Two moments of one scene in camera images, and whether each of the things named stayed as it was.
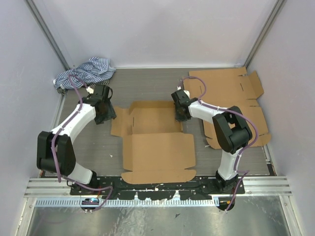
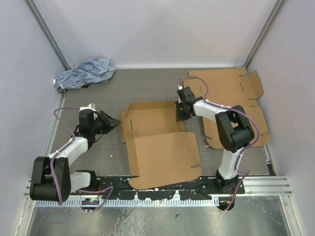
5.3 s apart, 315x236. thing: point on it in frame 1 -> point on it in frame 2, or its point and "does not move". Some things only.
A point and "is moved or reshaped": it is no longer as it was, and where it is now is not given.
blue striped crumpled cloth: (96, 71) does not move
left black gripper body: (109, 113) -> (95, 128)
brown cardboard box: (155, 149) is moved or reshaped
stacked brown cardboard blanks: (228, 87) does not move
